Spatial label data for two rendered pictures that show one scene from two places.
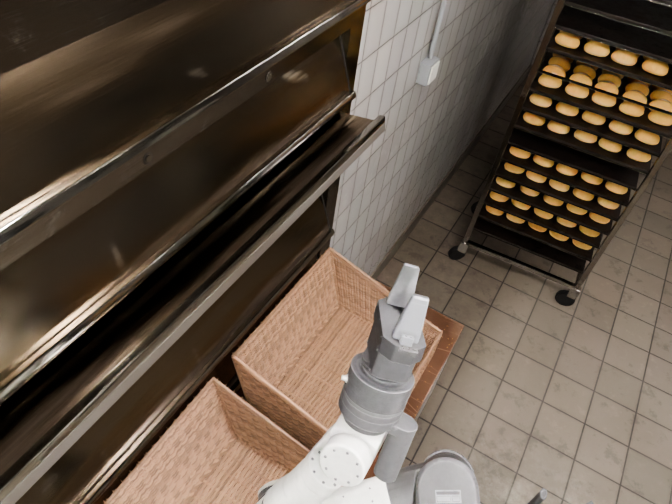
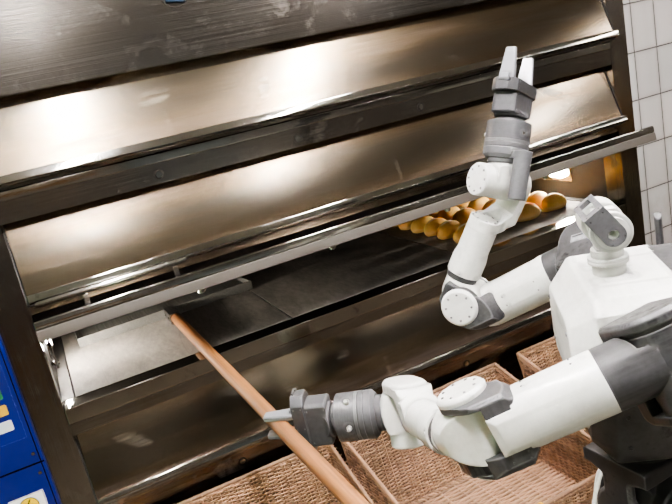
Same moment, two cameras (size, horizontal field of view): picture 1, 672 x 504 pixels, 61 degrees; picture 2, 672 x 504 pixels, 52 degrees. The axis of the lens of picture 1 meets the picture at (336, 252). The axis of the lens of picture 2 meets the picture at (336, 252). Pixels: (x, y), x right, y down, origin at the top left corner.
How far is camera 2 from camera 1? 1.22 m
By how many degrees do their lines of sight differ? 48
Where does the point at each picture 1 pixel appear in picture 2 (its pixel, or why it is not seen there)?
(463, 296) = not seen: outside the picture
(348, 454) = (479, 166)
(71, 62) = (375, 37)
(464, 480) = not seen: hidden behind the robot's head
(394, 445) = (514, 164)
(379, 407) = (498, 131)
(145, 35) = (419, 32)
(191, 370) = (469, 334)
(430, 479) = (569, 230)
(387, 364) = (498, 98)
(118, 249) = (399, 164)
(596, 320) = not seen: outside the picture
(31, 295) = (343, 168)
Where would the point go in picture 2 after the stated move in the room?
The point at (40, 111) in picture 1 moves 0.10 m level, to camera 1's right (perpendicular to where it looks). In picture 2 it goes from (356, 56) to (387, 49)
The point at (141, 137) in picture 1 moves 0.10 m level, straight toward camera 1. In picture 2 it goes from (410, 78) to (403, 81)
